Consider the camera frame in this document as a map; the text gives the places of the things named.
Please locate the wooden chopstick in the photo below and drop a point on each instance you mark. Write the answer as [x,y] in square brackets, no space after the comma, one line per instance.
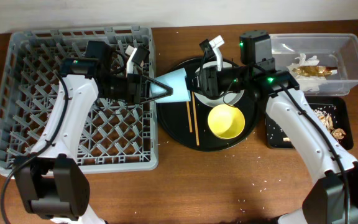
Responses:
[195,118]
[189,117]

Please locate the grey dishwasher rack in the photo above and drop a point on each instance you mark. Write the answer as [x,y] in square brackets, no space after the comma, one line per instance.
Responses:
[117,136]

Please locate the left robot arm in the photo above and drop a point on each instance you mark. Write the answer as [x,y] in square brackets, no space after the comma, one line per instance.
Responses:
[49,180]

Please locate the crumpled white tissue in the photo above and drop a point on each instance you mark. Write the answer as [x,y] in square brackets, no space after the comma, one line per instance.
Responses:
[307,83]

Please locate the gold foil wrapper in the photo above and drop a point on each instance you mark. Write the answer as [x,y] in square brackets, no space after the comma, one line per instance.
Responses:
[315,71]

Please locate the clear plastic bin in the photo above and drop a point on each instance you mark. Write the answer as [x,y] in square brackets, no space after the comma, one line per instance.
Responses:
[332,50]

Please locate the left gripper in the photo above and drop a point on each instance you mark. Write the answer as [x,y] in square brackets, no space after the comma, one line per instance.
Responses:
[135,88]

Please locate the yellow bowl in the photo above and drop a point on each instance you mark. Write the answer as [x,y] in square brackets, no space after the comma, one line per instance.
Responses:
[226,121]

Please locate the peanut shells and rice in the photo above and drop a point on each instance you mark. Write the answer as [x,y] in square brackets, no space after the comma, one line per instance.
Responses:
[327,114]

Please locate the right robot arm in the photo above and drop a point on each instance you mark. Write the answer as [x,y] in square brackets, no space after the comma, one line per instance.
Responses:
[334,171]

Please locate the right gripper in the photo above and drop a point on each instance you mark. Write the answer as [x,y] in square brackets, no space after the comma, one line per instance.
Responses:
[212,87]

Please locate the left wooden chopstick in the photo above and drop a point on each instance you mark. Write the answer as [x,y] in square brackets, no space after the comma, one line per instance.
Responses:
[189,117]

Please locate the blue plastic cup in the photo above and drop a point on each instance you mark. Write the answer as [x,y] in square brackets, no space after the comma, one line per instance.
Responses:
[176,81]

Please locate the grey round plate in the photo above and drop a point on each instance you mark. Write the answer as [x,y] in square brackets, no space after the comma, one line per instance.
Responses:
[229,98]

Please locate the right wooden chopstick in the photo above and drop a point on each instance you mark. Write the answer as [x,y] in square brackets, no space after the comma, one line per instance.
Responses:
[195,118]

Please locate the round black tray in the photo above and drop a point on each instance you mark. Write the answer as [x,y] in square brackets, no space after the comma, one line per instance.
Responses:
[173,117]

